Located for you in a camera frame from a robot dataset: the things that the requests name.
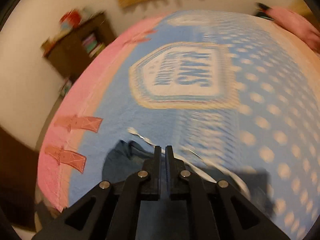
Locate dark blue denim jeans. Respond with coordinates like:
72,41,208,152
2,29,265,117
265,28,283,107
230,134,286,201
102,140,274,239

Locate blue pink patterned bed sheet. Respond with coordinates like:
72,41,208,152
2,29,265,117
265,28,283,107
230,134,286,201
37,10,319,239

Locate white green cardboard box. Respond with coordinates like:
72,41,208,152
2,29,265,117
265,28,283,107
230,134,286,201
60,79,72,98

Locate dark brown wooden desk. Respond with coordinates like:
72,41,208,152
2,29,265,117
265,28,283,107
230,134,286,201
43,12,116,83

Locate stack of colourful books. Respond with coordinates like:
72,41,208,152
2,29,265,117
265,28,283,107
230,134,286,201
82,33,105,58

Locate red gift bag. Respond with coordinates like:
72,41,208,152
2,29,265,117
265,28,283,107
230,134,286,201
59,10,82,28

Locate pink folded blanket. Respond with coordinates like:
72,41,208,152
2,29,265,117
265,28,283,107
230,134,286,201
266,7,319,54

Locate dark clothes behind blanket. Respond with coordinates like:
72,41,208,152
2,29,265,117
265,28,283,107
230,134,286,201
254,3,273,21

